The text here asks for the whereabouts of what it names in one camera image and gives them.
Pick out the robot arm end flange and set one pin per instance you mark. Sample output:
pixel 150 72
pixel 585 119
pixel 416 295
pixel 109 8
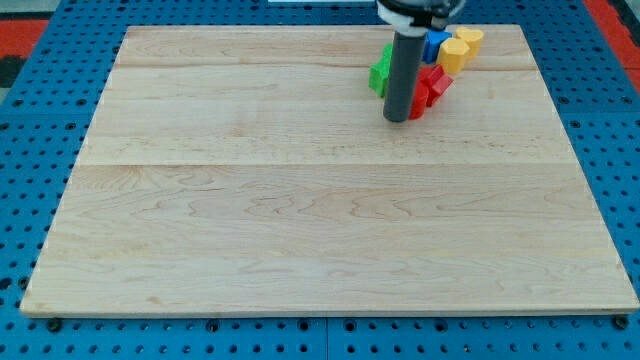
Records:
pixel 414 18

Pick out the green star block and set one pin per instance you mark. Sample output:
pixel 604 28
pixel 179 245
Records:
pixel 379 72

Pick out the red star block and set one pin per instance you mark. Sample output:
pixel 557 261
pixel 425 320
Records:
pixel 435 81

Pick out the wooden board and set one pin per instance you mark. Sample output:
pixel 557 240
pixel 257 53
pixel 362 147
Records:
pixel 248 171

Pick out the red crescent block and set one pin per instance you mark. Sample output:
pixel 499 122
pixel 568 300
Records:
pixel 420 98

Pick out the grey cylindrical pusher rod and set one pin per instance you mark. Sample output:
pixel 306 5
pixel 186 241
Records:
pixel 405 62

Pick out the blue block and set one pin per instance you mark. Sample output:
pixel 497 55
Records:
pixel 433 42

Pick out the yellow hexagon block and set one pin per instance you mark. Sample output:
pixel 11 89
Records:
pixel 452 55

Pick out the yellow heart block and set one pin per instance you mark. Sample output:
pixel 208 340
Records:
pixel 473 37

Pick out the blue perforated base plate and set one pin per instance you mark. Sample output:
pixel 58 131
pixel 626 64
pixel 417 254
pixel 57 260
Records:
pixel 46 114

